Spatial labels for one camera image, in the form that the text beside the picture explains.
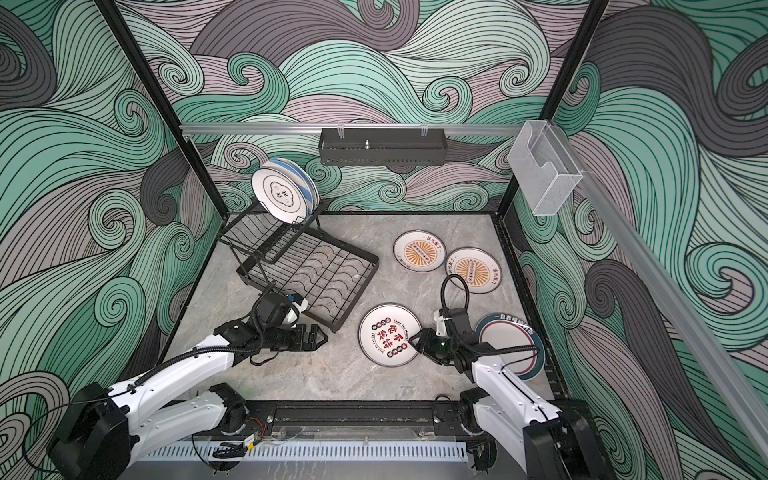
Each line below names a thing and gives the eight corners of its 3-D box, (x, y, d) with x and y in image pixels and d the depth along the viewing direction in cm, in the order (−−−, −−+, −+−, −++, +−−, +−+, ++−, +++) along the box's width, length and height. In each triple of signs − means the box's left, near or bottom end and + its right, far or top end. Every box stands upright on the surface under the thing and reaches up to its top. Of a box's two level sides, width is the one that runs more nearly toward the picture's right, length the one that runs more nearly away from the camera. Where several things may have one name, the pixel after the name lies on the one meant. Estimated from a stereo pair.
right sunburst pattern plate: (449, 294, 99) (450, 291, 97) (441, 250, 111) (442, 246, 109) (506, 294, 99) (508, 291, 97) (492, 250, 111) (494, 246, 109)
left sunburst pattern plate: (394, 272, 105) (394, 268, 103) (392, 233, 117) (393, 229, 115) (448, 272, 105) (450, 268, 103) (441, 233, 117) (442, 229, 115)
